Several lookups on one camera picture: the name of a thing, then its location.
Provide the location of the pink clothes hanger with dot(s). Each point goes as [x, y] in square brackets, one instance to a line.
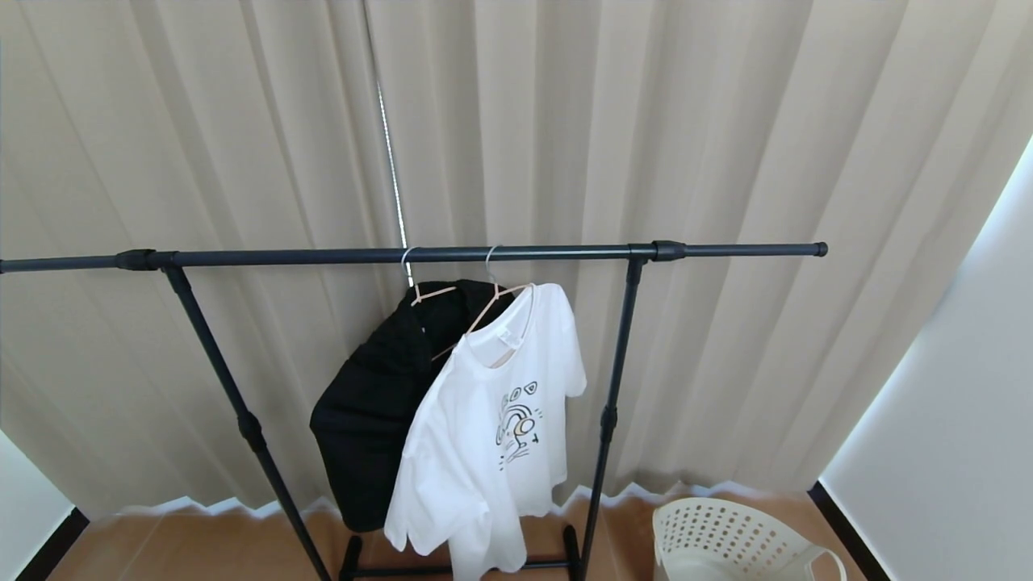
[492, 303]
[432, 293]

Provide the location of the white garment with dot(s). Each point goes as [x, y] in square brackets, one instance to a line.
[484, 452]

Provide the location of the black shorts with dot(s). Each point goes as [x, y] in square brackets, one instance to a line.
[371, 420]

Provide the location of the black clothes rack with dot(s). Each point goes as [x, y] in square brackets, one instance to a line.
[323, 257]

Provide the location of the white laundry basket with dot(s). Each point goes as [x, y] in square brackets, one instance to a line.
[726, 541]

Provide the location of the beige curtain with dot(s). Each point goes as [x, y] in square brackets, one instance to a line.
[202, 121]

